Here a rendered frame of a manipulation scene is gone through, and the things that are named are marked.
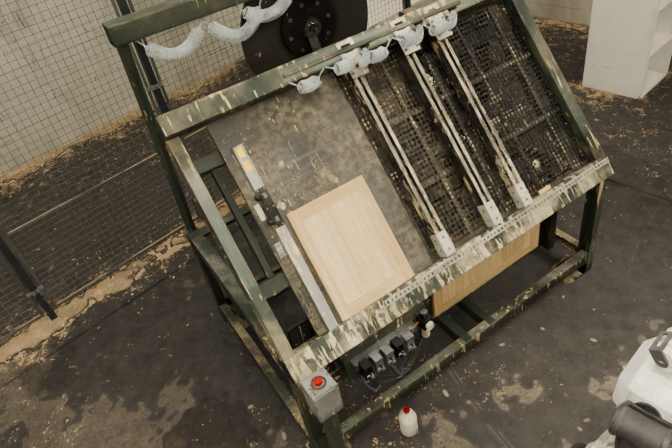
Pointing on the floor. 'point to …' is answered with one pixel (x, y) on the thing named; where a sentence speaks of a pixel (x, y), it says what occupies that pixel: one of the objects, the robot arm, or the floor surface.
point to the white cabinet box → (630, 19)
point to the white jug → (408, 421)
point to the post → (334, 432)
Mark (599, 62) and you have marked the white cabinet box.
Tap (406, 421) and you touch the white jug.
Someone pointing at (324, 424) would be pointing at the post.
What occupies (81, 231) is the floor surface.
